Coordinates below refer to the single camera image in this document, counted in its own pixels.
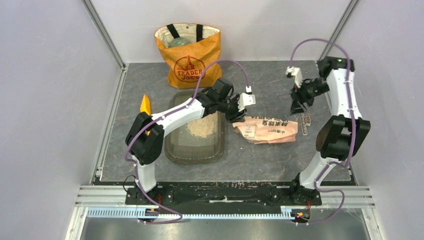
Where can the orange Trader Joe's bag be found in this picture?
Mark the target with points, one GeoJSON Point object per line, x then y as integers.
{"type": "Point", "coordinates": [187, 63]}

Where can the aluminium corner post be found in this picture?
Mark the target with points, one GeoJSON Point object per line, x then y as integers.
{"type": "Point", "coordinates": [101, 28]}
{"type": "Point", "coordinates": [349, 10]}

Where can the green bundle inside bag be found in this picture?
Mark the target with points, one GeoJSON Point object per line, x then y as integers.
{"type": "Point", "coordinates": [179, 42]}

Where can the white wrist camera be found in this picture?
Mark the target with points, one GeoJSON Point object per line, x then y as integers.
{"type": "Point", "coordinates": [296, 74]}
{"type": "Point", "coordinates": [246, 99]}

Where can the beige litter granule pile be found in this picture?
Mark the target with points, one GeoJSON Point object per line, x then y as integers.
{"type": "Point", "coordinates": [204, 127]}

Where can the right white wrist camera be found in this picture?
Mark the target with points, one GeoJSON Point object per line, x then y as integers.
{"type": "Point", "coordinates": [296, 74]}

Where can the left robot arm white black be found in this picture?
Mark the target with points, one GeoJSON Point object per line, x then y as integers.
{"type": "Point", "coordinates": [146, 136]}

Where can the torn bag top strip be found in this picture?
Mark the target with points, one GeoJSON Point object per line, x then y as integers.
{"type": "Point", "coordinates": [305, 122]}

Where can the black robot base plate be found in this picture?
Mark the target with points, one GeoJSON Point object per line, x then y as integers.
{"type": "Point", "coordinates": [228, 197]}

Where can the right aluminium corner post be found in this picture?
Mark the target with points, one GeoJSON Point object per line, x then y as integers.
{"type": "Point", "coordinates": [349, 10]}

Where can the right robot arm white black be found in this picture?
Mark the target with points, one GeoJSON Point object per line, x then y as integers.
{"type": "Point", "coordinates": [342, 135]}

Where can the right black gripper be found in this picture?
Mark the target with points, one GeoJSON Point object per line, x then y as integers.
{"type": "Point", "coordinates": [299, 95]}

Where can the pink litter bag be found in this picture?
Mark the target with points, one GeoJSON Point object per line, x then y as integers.
{"type": "Point", "coordinates": [266, 130]}

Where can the orange plastic scoop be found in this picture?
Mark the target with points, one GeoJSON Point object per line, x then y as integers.
{"type": "Point", "coordinates": [145, 107]}

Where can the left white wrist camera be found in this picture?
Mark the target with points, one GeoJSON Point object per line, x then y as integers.
{"type": "Point", "coordinates": [246, 99]}

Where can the grey translucent litter box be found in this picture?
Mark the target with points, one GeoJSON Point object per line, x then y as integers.
{"type": "Point", "coordinates": [182, 147]}

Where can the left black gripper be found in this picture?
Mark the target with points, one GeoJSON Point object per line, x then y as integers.
{"type": "Point", "coordinates": [236, 116]}

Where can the left aluminium corner post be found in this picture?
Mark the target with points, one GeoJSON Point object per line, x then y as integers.
{"type": "Point", "coordinates": [101, 28]}

